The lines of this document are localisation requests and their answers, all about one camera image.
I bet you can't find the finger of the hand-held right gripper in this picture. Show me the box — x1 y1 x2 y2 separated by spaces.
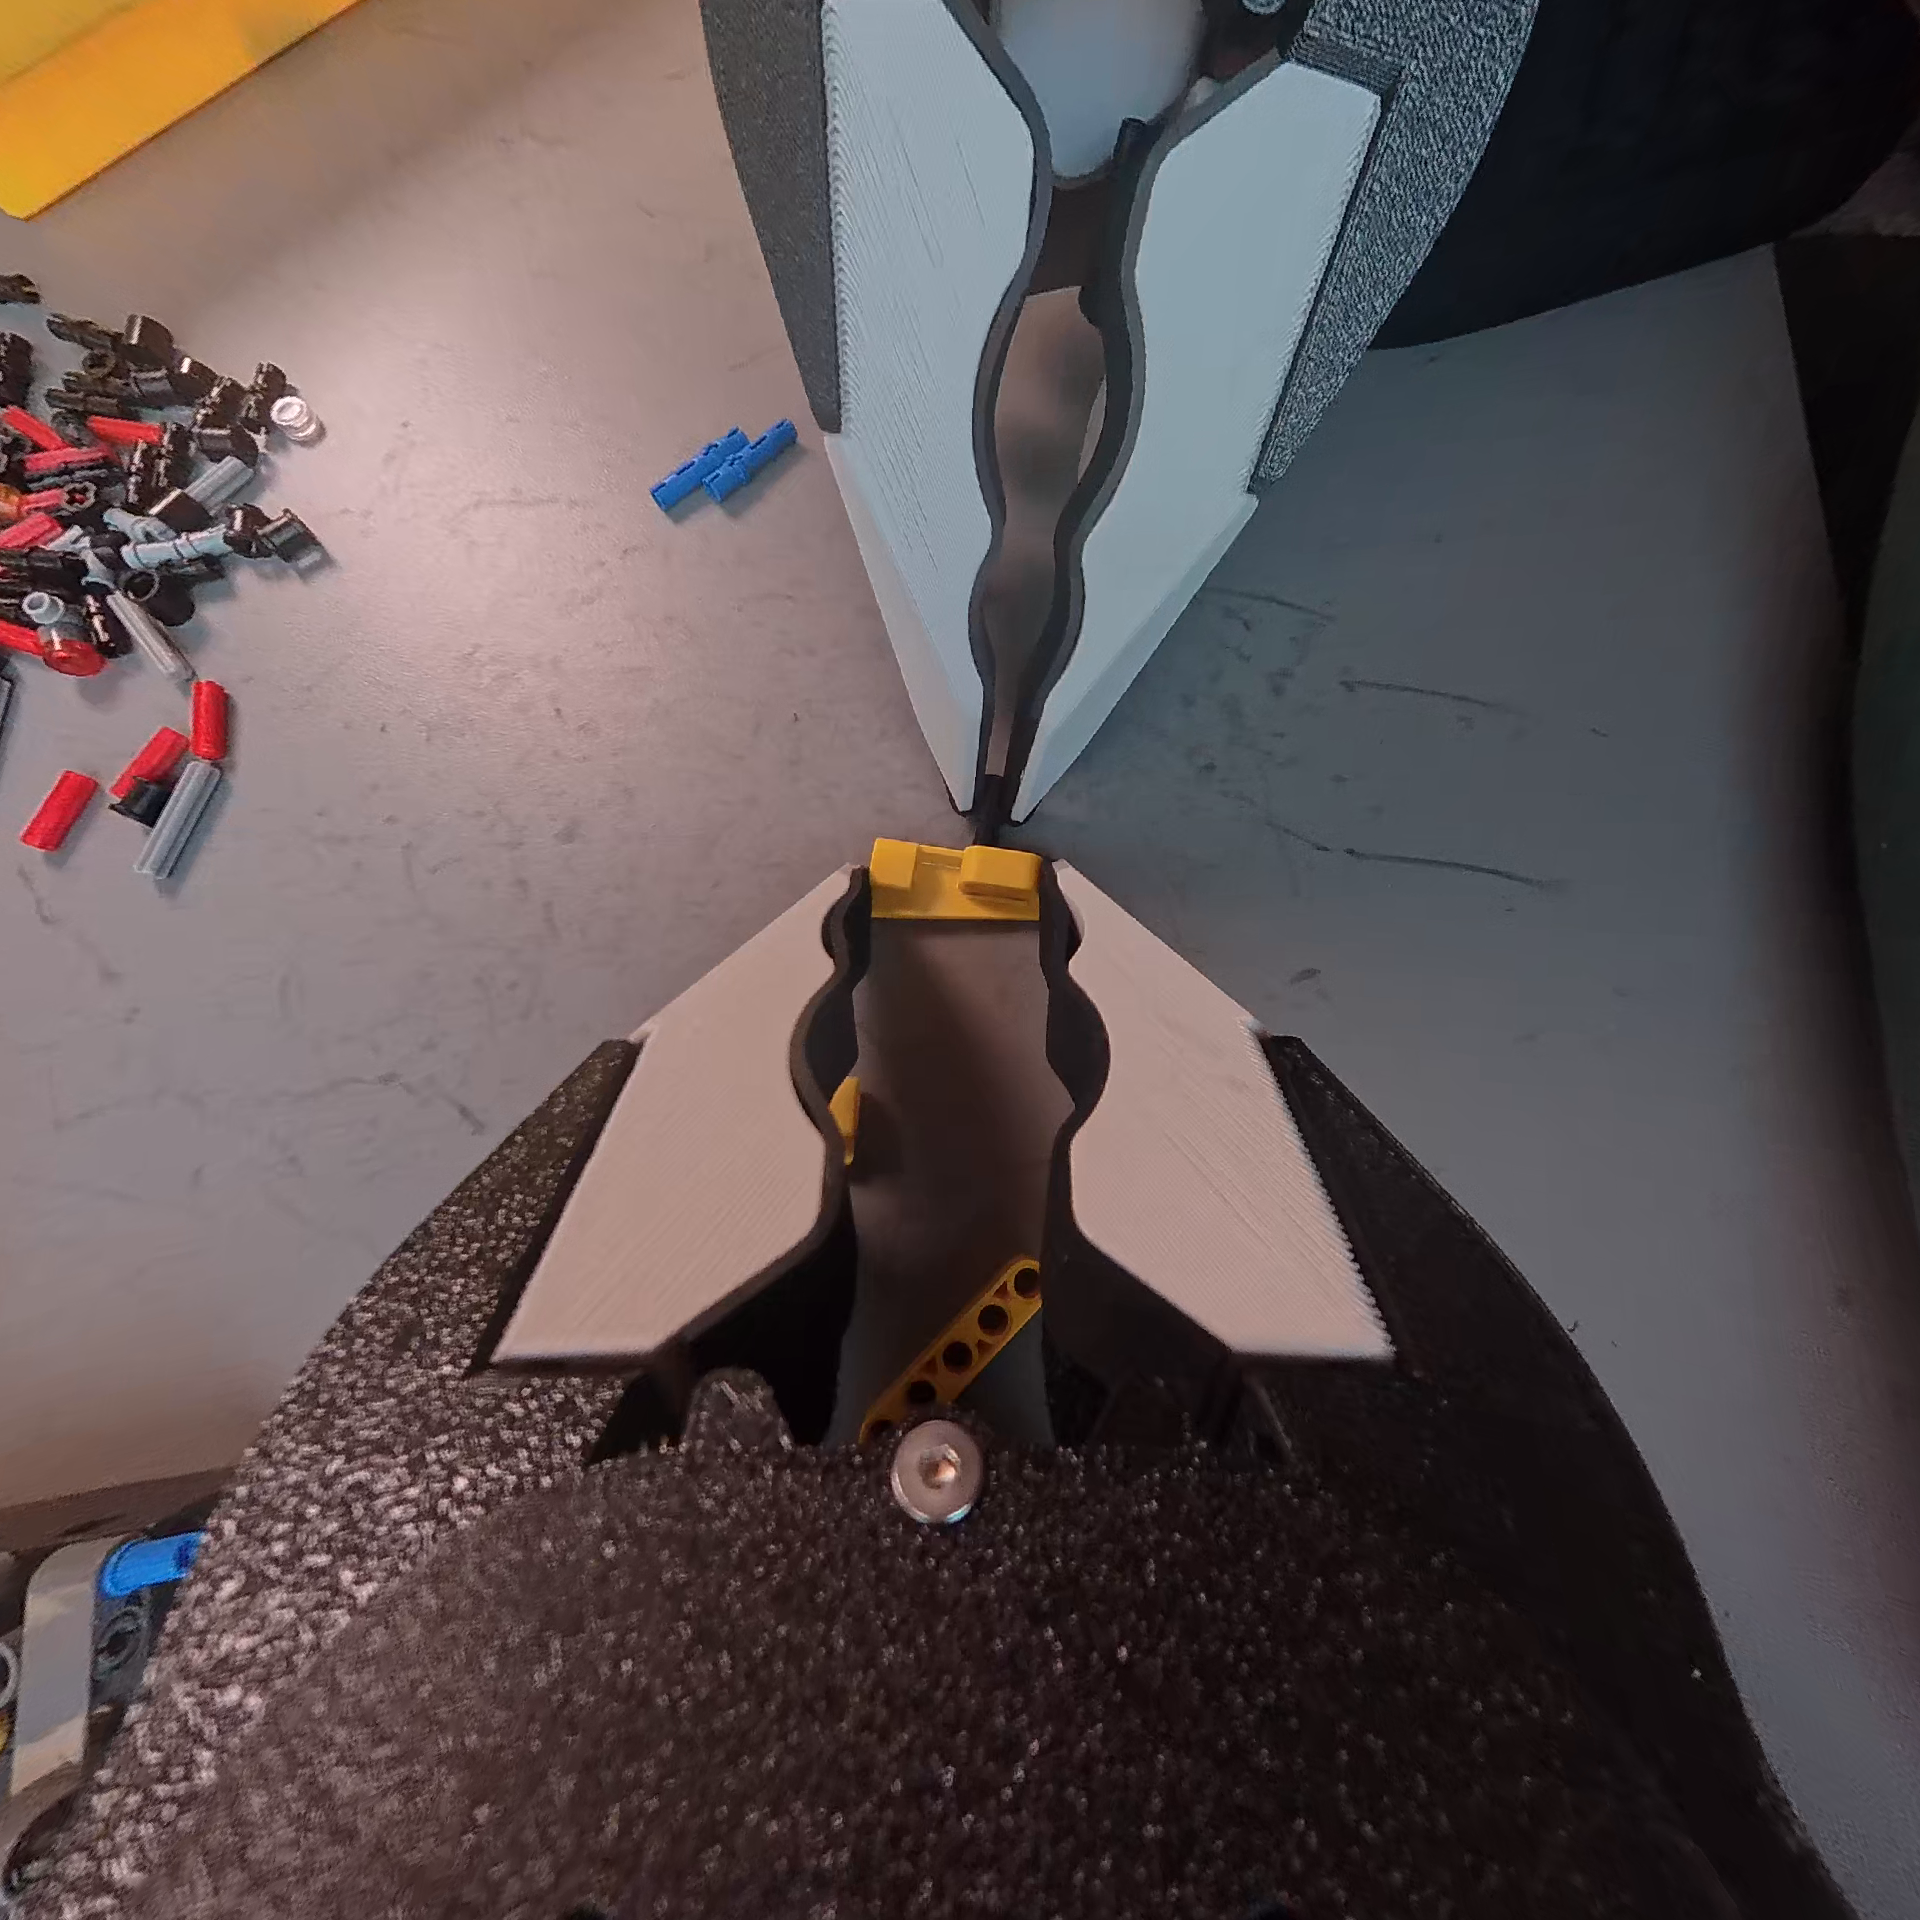
1014 67 1380 823
824 0 1046 811

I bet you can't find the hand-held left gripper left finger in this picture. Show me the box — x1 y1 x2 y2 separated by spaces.
493 869 869 1373

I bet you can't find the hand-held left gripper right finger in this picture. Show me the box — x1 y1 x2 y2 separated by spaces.
1038 865 1397 1363

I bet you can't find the pile of small lego connectors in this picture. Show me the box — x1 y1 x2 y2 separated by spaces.
0 270 334 885

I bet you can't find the yellow lego beam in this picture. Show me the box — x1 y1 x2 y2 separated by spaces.
855 1256 1046 1451

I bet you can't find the black and yellow lego assembly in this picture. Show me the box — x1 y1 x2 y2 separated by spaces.
0 1508 210 1802

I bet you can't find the yellow plastic bin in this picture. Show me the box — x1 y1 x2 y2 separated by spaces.
0 0 366 221

